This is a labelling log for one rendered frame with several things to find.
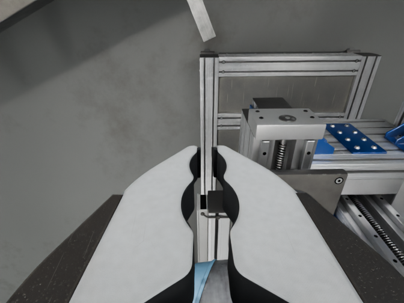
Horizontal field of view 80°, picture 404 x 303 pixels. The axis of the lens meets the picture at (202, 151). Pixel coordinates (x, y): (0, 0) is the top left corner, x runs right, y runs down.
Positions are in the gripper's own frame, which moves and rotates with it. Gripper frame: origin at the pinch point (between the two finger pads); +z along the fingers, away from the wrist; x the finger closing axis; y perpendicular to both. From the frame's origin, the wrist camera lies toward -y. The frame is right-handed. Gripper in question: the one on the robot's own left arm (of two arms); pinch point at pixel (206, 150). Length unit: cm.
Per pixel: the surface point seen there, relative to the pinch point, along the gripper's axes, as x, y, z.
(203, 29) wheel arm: 1, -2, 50
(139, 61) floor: -34, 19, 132
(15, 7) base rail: -47, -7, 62
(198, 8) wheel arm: -1, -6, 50
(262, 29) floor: 32, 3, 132
